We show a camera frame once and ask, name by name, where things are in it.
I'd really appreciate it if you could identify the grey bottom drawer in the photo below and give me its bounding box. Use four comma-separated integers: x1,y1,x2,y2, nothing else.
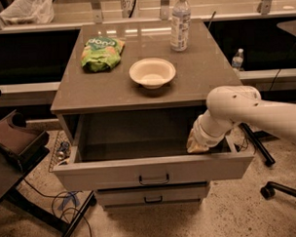
95,182,210,208

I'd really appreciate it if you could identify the green chip bag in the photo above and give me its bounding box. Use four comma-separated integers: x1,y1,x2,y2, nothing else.
81,36,125,72

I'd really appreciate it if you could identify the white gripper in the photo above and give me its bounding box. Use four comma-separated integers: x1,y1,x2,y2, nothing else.
186,116,227,154

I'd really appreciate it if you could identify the black office chair base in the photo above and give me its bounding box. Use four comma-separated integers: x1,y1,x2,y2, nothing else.
260,181,296,199

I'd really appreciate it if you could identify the dark chair at left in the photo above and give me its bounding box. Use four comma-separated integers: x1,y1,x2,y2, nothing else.
0,81,98,237

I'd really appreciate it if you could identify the grey drawer cabinet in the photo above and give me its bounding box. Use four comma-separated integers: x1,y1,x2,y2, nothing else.
48,17,254,214

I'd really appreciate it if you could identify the grey top drawer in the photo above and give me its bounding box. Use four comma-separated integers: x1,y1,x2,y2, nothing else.
54,107,253,190

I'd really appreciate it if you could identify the white plastic bag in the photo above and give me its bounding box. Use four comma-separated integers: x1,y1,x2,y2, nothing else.
0,0,55,24

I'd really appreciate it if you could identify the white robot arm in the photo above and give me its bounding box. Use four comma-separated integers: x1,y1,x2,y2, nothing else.
186,86,296,154

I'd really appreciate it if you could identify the white paper bowl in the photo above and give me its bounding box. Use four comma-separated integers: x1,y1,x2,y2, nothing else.
129,58,175,89

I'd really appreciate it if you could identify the small water bottle behind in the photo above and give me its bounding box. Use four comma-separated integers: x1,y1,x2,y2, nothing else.
232,48,244,70

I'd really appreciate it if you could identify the grey drawer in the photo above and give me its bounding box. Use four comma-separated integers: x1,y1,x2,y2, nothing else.
95,182,210,208
54,107,253,190

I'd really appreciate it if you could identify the black floor cable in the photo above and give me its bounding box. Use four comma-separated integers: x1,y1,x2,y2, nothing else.
22,176,94,237

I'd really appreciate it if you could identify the blue tape on floor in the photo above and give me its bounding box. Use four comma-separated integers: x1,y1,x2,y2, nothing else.
57,191,80,211

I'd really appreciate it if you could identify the wire basket with clutter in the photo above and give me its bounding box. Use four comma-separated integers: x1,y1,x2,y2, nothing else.
49,131,70,173

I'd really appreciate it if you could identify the clear water bottle on cabinet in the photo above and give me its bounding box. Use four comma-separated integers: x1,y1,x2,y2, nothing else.
170,0,191,51

